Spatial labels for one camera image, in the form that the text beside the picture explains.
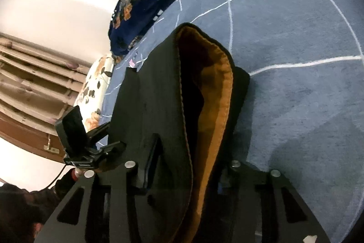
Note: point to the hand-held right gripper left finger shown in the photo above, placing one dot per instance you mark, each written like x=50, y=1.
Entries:
x=146, y=169

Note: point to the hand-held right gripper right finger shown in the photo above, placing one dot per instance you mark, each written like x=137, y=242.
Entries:
x=256, y=180

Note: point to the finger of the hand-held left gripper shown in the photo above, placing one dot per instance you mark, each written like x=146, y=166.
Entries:
x=99, y=130
x=112, y=150

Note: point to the black pants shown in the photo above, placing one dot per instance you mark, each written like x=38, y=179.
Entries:
x=159, y=106

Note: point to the white floral pillow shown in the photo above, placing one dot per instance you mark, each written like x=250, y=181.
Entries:
x=93, y=86

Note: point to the blue grid bedsheet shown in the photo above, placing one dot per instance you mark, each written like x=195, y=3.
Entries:
x=284, y=46

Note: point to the metal bracket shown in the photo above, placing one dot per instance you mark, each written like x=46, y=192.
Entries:
x=50, y=146

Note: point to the brown wooden bed frame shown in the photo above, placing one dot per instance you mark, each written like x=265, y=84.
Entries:
x=25, y=133

